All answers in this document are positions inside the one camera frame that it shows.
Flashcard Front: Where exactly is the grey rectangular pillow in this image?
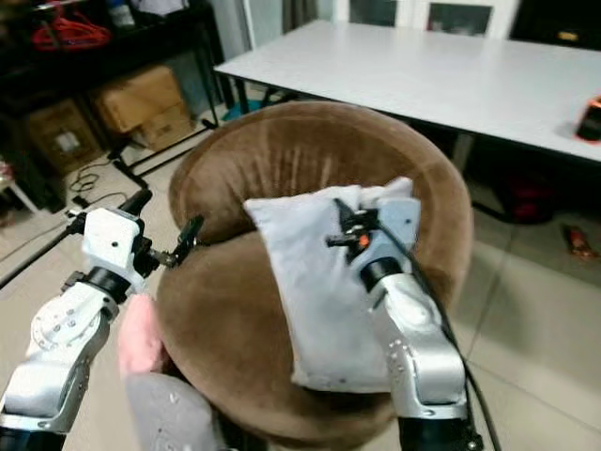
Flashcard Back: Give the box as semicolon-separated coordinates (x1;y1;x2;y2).
243;177;418;394

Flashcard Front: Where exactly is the brown round velvet sofa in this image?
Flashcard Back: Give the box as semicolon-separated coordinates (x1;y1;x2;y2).
154;101;476;450

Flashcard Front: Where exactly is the orange tool on floor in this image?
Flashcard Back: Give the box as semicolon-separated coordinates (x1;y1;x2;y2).
562;224;599;261

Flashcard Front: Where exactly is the black metal stand base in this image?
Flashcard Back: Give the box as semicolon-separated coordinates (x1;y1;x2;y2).
108;115;222;191

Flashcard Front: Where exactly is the pink soft cloth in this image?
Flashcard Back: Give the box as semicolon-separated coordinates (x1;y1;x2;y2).
116;292;172;379

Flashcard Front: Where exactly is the small labelled cardboard box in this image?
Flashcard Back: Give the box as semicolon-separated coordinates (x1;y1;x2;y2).
23;98;106;172

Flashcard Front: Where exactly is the large brown cardboard box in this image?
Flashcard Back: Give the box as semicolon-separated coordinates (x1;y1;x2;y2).
92;65;198;153

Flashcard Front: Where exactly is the black storage shelf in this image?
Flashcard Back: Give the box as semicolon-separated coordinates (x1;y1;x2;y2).
0;0;222;212

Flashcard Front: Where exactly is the white long table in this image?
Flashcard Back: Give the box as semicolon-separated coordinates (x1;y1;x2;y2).
213;20;601;164

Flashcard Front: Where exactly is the grey fabric cushion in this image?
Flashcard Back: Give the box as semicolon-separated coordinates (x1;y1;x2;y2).
126;370;228;451

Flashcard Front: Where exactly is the red object under table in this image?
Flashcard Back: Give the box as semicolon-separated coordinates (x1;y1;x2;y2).
500;177;557;225

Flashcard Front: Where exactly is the white glass-door cabinet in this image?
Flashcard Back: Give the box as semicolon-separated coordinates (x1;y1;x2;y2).
331;0;523;40

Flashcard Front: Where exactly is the orange black device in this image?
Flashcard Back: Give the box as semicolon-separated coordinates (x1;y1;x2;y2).
574;93;601;145

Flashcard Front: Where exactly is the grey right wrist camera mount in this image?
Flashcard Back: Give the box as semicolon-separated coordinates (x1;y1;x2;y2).
359;198;422;269

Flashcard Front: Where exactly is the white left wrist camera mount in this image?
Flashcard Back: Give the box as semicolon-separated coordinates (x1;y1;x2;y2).
82;207;145;275

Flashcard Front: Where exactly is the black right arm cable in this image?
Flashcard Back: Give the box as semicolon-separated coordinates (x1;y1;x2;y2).
376;214;504;451

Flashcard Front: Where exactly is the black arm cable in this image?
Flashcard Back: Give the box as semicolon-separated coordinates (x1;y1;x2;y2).
376;214;504;451
0;212;90;289

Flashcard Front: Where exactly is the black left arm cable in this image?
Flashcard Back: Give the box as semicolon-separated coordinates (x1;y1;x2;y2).
0;212;90;289

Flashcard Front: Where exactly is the red coiled cable bundle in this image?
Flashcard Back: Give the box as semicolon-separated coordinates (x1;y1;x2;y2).
30;8;113;54

